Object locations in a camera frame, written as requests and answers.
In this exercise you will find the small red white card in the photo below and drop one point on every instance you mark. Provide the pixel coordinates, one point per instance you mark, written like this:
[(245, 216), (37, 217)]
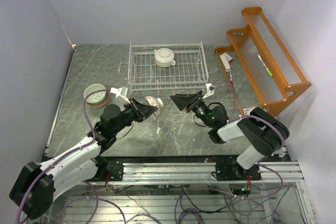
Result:
[(248, 110)]

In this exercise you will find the cream two-handled soup bowl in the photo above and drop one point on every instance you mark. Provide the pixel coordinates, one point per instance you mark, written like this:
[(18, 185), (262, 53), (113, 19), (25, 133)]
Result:
[(164, 57)]

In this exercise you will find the grey striped bowl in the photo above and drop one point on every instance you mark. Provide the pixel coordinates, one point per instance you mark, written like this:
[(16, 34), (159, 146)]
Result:
[(106, 98)]

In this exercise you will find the white red eraser block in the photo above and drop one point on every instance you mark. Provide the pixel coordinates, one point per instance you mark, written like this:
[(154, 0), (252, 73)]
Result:
[(226, 59)]

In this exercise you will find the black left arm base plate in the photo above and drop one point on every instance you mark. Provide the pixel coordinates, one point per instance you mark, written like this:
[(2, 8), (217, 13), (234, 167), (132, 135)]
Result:
[(111, 172)]

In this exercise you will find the marker pen on shelf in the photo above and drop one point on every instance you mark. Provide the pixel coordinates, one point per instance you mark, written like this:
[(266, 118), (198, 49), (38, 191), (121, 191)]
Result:
[(265, 66)]

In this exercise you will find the pale green bowl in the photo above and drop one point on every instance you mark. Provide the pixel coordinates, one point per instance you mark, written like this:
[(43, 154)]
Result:
[(94, 92)]

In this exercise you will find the white wire dish rack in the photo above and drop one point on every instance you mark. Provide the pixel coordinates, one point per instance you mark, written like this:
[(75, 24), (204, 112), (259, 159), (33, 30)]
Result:
[(189, 72)]

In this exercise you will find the orange wooden shelf rack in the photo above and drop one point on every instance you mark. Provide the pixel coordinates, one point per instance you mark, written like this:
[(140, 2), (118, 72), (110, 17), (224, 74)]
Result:
[(259, 37)]

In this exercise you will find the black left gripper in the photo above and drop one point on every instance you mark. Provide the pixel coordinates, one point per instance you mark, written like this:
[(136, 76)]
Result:
[(141, 111)]

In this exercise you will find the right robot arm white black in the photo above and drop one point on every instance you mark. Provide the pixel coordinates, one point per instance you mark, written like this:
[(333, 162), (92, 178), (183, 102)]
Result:
[(265, 134)]

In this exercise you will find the red pen on table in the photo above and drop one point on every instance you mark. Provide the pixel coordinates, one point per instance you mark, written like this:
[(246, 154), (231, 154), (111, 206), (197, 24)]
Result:
[(231, 78)]

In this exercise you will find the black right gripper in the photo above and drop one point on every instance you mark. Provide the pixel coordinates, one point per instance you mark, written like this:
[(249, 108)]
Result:
[(184, 100)]

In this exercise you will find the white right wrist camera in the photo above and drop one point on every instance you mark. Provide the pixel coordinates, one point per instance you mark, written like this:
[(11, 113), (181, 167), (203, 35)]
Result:
[(209, 91)]

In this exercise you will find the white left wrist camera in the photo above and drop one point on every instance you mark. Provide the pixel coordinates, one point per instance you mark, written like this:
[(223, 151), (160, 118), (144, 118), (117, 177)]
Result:
[(121, 94)]

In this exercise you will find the white bowl red pattern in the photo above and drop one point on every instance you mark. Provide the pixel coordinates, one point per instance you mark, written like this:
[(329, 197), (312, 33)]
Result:
[(98, 105)]

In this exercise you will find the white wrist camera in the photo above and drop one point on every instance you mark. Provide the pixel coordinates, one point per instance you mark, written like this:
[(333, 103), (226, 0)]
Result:
[(121, 94), (209, 91)]

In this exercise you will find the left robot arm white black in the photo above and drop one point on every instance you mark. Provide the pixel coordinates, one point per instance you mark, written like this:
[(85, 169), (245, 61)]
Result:
[(39, 185)]

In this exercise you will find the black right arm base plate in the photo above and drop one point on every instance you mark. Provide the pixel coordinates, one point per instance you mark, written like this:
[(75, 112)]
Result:
[(232, 171)]

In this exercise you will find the aluminium mounting rail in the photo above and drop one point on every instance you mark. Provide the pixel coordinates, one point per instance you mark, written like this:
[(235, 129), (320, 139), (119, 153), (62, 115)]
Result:
[(194, 173)]

